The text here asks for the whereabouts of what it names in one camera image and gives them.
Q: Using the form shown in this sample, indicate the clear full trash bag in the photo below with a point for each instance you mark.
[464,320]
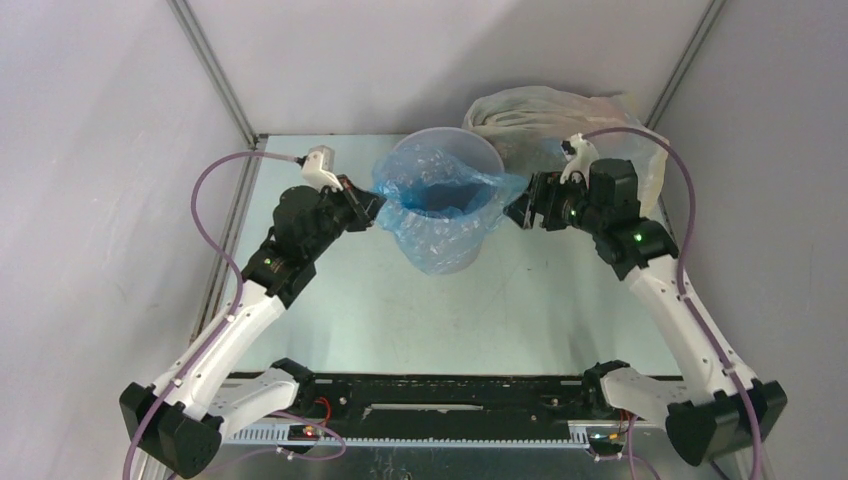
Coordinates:
[526,125]

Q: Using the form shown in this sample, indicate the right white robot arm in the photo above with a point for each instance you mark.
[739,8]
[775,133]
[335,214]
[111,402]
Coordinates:
[721,406]

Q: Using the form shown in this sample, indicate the blue plastic trash bag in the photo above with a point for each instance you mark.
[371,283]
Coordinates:
[438,208]

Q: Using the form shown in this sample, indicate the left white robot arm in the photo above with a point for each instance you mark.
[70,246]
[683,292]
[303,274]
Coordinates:
[182,418]

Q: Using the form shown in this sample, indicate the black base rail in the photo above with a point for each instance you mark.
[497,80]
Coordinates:
[452,410]

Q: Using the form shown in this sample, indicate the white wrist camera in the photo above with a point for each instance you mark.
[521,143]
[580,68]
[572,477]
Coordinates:
[579,154]
[317,169]

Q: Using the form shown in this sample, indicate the left aluminium frame post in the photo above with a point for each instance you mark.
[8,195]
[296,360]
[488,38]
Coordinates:
[205,53]

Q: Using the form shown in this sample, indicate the aluminium frame post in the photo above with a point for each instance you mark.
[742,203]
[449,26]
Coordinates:
[709,18]
[205,53]

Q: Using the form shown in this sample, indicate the right aluminium frame post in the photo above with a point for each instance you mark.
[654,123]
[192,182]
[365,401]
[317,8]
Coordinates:
[709,18]

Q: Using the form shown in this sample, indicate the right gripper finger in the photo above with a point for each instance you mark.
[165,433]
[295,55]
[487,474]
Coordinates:
[526,201]
[518,212]

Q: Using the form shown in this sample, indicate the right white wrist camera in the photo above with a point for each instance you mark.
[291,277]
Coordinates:
[579,154]

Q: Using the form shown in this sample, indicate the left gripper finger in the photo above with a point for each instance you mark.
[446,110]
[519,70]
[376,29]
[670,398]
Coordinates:
[363,201]
[367,214]

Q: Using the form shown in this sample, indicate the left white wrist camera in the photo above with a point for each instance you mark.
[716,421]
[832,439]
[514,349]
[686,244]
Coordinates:
[317,169]

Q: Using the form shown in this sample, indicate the grey plastic trash bin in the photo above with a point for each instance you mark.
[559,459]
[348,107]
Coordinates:
[476,151]

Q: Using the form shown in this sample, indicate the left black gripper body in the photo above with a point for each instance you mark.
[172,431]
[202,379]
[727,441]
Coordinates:
[343,210]

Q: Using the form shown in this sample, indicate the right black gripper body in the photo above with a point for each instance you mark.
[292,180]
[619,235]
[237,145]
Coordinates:
[536,208]

